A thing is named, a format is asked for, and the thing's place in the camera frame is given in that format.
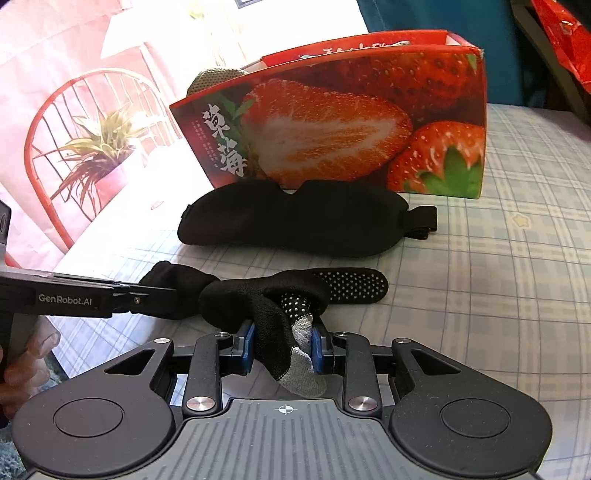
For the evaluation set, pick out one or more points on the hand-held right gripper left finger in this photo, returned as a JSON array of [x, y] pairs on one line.
[[249, 348]]

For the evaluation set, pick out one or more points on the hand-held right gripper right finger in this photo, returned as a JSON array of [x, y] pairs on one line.
[[316, 353]]

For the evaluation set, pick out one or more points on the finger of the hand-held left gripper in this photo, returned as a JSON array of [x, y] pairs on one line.
[[157, 302]]

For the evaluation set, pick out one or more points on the black grip sock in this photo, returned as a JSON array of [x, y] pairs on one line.
[[263, 304]]

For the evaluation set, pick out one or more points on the red strawberry print box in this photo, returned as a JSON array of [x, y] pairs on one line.
[[323, 124]]

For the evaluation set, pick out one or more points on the olive knitted cloth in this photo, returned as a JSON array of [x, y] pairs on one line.
[[214, 78]]

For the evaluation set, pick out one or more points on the person's left hand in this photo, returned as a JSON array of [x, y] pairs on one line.
[[23, 369]]

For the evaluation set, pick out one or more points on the black eye mask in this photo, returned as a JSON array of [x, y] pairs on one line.
[[300, 221]]

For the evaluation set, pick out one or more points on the teal fuzzy rug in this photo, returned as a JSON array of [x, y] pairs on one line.
[[9, 443]]

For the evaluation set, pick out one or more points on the checked bed sheet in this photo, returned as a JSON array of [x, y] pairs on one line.
[[461, 277]]

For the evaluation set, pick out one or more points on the pink printed backdrop cloth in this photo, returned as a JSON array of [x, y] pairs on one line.
[[69, 46]]

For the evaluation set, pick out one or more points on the teal curtain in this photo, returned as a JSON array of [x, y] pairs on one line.
[[485, 27]]

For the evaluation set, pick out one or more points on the red plastic bag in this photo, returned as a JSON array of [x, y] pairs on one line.
[[572, 41]]

